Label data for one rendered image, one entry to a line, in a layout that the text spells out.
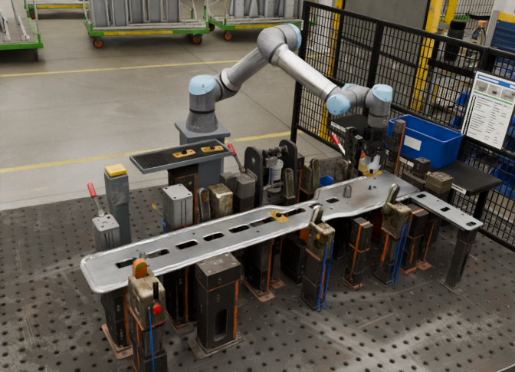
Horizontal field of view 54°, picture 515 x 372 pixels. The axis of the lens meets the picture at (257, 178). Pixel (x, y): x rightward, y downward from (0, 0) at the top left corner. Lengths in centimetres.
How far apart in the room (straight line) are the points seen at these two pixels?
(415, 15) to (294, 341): 283
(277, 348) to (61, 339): 72
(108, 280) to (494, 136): 168
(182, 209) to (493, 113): 139
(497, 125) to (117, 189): 159
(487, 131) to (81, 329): 182
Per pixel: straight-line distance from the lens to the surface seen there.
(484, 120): 242
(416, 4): 405
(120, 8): 861
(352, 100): 191
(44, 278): 216
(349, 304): 200
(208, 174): 237
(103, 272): 162
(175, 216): 178
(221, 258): 160
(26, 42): 775
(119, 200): 189
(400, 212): 195
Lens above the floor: 198
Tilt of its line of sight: 28 degrees down
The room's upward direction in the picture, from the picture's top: 4 degrees clockwise
